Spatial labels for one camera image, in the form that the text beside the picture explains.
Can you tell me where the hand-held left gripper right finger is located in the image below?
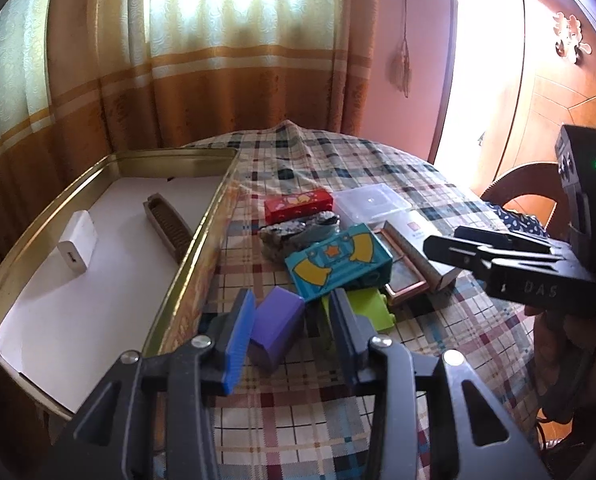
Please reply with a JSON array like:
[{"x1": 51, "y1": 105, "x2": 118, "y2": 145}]
[{"x1": 328, "y1": 287, "x2": 549, "y2": 480}]

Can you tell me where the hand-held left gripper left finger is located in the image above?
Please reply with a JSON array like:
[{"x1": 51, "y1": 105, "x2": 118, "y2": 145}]
[{"x1": 42, "y1": 289, "x2": 259, "y2": 480}]

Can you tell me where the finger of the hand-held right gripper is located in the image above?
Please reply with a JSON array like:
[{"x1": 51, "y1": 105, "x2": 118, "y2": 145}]
[
  {"x1": 453, "y1": 226, "x2": 552, "y2": 256},
  {"x1": 423, "y1": 234, "x2": 569, "y2": 279}
]

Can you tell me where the white rectangular box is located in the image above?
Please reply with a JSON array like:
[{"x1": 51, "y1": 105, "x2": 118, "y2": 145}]
[{"x1": 383, "y1": 210, "x2": 464, "y2": 293}]

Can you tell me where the purple block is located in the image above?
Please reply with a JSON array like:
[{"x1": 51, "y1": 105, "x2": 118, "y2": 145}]
[{"x1": 248, "y1": 286, "x2": 306, "y2": 368}]

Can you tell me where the green block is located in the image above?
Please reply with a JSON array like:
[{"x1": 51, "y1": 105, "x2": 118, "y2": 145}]
[{"x1": 320, "y1": 287, "x2": 396, "y2": 333}]

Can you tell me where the rose gold framed palette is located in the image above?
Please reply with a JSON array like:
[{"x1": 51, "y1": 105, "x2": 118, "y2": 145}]
[{"x1": 373, "y1": 227, "x2": 431, "y2": 306}]

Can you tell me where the gold tin box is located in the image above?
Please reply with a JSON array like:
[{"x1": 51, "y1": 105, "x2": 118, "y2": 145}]
[{"x1": 0, "y1": 147, "x2": 241, "y2": 421}]

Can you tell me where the teal box with yellow print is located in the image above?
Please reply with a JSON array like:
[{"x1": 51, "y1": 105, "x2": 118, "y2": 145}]
[{"x1": 284, "y1": 223, "x2": 393, "y2": 306}]

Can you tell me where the silver sequin pouch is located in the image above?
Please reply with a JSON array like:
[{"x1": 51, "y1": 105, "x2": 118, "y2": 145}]
[{"x1": 259, "y1": 211, "x2": 343, "y2": 265}]

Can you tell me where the person's right hand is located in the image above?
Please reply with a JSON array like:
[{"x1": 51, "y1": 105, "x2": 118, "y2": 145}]
[{"x1": 525, "y1": 305, "x2": 596, "y2": 426}]

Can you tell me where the blue patterned cloth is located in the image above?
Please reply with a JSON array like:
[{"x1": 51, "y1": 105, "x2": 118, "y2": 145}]
[{"x1": 490, "y1": 205, "x2": 550, "y2": 237}]

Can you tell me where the brown wooden chair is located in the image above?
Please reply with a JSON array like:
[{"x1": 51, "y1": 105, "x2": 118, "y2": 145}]
[{"x1": 479, "y1": 165, "x2": 574, "y2": 241}]

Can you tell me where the clear plastic box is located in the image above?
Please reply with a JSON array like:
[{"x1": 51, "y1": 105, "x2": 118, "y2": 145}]
[{"x1": 334, "y1": 184, "x2": 411, "y2": 223}]

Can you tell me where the brown ribbed case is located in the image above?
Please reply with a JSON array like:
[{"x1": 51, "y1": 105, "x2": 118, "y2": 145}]
[{"x1": 142, "y1": 193, "x2": 195, "y2": 266}]

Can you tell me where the red cartoon box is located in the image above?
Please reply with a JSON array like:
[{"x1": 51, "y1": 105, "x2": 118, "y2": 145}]
[{"x1": 264, "y1": 189, "x2": 335, "y2": 225}]

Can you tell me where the wooden door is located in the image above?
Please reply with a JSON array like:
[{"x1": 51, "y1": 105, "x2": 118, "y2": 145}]
[{"x1": 478, "y1": 0, "x2": 596, "y2": 201}]

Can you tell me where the white paper liner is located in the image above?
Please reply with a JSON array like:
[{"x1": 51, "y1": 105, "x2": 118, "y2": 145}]
[{"x1": 0, "y1": 175, "x2": 223, "y2": 413}]

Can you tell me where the white charger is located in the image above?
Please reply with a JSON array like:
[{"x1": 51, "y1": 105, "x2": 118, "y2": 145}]
[{"x1": 58, "y1": 210, "x2": 100, "y2": 274}]

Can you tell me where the pink door decoration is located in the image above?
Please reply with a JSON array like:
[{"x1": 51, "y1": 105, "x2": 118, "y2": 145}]
[{"x1": 550, "y1": 10, "x2": 594, "y2": 66}]

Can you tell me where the orange and cream curtain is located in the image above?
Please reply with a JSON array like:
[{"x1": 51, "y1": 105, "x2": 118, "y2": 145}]
[{"x1": 0, "y1": 0, "x2": 383, "y2": 241}]

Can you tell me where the hanging wall ornament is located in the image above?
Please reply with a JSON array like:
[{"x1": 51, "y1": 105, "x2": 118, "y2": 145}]
[{"x1": 390, "y1": 0, "x2": 419, "y2": 99}]

